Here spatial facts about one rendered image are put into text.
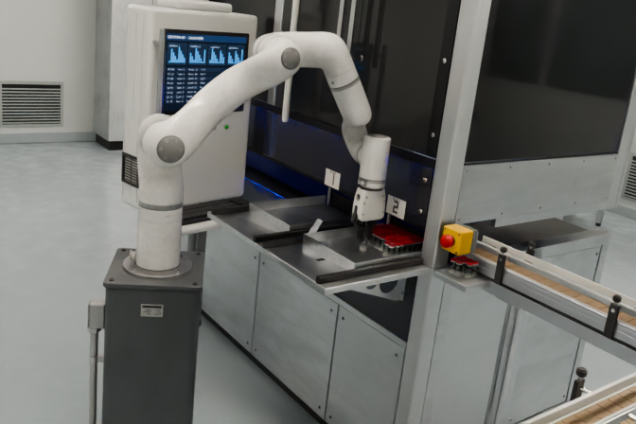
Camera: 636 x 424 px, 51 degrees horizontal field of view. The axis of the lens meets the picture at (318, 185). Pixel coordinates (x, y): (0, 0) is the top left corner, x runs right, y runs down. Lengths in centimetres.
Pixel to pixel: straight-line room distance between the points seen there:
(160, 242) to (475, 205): 96
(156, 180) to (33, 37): 531
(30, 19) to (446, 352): 560
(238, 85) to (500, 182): 89
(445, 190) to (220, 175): 107
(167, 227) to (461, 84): 91
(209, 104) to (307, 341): 121
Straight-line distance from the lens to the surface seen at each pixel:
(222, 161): 274
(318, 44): 189
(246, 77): 181
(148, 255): 189
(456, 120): 197
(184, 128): 176
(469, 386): 250
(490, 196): 218
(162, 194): 182
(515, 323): 212
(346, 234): 224
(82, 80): 725
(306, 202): 253
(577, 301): 194
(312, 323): 263
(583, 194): 262
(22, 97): 711
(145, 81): 248
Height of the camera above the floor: 162
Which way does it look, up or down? 15 degrees down
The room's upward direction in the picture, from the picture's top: 6 degrees clockwise
